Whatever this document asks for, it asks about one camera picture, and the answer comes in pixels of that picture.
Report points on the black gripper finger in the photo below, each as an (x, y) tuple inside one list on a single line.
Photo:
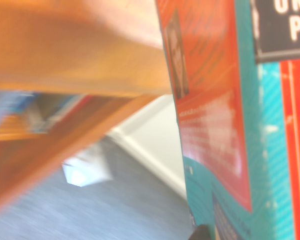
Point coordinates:
[(202, 233)]

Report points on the white paper on floor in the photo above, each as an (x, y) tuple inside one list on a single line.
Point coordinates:
[(83, 172)]

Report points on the teal and red book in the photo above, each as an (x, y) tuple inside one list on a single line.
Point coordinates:
[(240, 112)]

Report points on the tall blue book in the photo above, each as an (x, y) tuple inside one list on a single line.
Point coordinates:
[(5, 110)]

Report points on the wooden bookshelf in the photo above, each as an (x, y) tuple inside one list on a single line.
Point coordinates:
[(72, 65)]

